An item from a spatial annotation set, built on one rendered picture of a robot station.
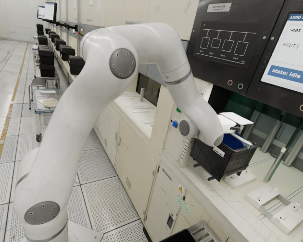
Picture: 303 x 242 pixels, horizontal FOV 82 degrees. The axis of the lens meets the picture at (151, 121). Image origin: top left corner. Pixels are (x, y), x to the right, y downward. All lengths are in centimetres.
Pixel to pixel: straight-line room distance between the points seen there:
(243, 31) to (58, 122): 71
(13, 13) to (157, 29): 1356
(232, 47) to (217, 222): 80
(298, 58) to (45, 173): 77
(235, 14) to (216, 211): 87
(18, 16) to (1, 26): 107
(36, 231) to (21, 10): 1355
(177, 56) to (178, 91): 11
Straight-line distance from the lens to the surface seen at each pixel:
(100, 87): 38
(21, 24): 1394
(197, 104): 60
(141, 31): 48
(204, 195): 102
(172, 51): 49
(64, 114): 45
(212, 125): 61
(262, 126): 176
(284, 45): 74
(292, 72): 72
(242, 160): 96
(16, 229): 195
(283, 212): 115
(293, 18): 76
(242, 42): 82
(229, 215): 99
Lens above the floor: 153
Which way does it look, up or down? 25 degrees down
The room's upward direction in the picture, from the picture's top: 11 degrees clockwise
